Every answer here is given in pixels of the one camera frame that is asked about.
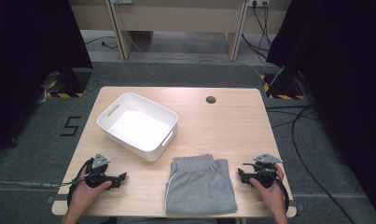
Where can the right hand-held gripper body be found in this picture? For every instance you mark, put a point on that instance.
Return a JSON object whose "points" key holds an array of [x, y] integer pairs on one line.
{"points": [[265, 169]]}

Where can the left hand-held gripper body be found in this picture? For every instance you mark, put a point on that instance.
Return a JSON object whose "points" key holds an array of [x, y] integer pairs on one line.
{"points": [[97, 179]]}

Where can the grey pants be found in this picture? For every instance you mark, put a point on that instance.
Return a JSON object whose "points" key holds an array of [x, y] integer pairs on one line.
{"points": [[199, 186]]}

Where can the white plastic bin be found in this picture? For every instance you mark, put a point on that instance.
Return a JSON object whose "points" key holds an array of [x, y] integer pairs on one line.
{"points": [[139, 126]]}

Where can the person's left hand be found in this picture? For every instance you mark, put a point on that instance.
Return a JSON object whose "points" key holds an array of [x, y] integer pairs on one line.
{"points": [[86, 196]]}

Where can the person's right hand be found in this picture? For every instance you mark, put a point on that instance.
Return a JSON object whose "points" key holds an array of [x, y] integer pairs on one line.
{"points": [[271, 196]]}

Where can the black stand base striped tape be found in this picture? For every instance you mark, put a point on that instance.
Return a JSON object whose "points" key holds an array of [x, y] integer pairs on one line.
{"points": [[69, 85], [283, 88]]}

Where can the black curtain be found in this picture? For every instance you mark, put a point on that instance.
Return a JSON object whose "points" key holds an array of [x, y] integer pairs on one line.
{"points": [[341, 77], [27, 62]]}

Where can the beige wooden desk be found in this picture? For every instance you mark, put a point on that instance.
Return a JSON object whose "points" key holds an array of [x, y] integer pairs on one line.
{"points": [[182, 18]]}

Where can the white wall socket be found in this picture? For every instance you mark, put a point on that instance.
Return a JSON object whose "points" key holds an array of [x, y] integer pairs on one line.
{"points": [[258, 2]]}

